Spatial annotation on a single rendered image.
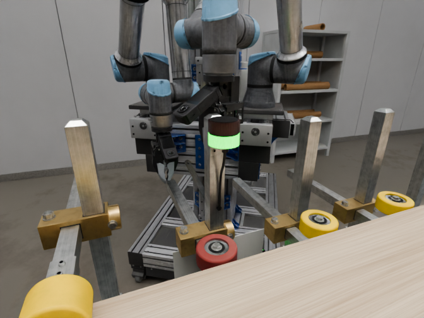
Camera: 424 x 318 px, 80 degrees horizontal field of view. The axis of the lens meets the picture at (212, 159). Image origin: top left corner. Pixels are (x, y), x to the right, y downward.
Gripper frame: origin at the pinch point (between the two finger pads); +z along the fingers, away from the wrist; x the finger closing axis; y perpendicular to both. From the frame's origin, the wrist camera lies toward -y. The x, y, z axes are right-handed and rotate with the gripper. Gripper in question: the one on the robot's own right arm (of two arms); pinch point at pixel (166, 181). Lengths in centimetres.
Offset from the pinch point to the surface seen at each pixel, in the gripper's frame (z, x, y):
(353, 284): -8, -18, -64
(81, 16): -80, 31, 226
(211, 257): -8, 2, -50
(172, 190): -3.5, 0.9, -14.0
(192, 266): 8.5, 1.0, -34.5
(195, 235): -4.6, 1.4, -38.8
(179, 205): -3.5, 1.1, -23.5
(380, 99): 18, -384, 203
